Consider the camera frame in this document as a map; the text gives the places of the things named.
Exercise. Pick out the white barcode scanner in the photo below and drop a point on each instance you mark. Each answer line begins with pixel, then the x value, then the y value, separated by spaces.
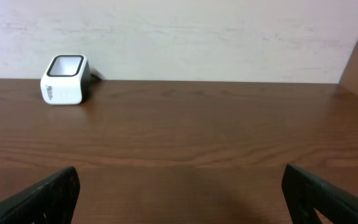
pixel 66 80

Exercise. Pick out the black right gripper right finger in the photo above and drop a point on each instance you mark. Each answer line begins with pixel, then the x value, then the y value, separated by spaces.
pixel 306 195

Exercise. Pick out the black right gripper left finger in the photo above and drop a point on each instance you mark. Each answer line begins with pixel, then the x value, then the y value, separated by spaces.
pixel 51 200

